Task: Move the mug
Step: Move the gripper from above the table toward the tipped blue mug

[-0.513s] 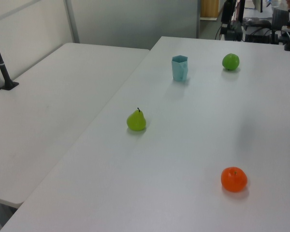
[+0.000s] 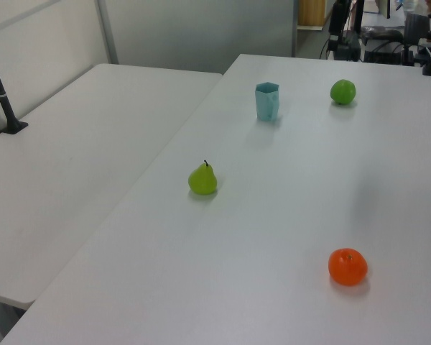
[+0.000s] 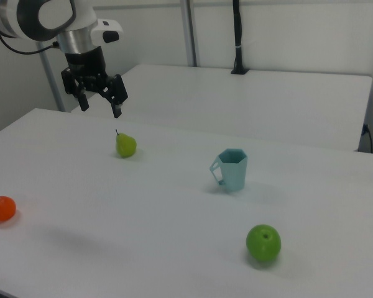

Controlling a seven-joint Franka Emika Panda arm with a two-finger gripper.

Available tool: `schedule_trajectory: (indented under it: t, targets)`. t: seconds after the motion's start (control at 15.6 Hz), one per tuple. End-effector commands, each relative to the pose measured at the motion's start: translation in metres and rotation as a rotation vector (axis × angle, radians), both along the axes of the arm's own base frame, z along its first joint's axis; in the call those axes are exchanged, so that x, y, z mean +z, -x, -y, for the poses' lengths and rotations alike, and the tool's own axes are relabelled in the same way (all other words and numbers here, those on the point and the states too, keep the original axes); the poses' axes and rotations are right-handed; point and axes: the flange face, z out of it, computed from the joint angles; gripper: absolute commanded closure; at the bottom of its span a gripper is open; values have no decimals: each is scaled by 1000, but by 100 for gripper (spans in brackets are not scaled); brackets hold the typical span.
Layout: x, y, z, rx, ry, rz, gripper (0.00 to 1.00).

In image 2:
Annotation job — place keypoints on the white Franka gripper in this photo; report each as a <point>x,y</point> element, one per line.
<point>338,18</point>

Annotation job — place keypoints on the teal hexagonal mug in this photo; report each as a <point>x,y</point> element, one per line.
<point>264,104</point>

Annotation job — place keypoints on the black equipment box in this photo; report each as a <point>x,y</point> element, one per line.
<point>351,46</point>

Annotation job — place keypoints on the thin black background pole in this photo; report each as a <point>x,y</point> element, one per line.
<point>358,16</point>

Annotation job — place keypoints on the wooden cabinet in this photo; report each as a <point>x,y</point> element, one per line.
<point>310,12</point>

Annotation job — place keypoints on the black office chair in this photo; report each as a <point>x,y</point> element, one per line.
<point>380,36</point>

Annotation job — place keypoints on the green apple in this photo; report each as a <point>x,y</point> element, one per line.
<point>342,92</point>

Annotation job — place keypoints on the grey ribbed bin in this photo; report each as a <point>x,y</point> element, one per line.
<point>416,23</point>

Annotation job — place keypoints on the green pear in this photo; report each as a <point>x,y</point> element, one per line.
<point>202,181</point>

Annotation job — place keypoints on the orange mandarin fruit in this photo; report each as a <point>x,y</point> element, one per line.
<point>346,267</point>

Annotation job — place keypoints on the white side table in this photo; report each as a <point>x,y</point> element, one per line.
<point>75,161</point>

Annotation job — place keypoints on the black pole stand with base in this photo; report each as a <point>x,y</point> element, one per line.
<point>1,97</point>

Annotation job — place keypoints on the grey metal partition post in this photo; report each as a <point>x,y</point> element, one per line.
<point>107,32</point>
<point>294,28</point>

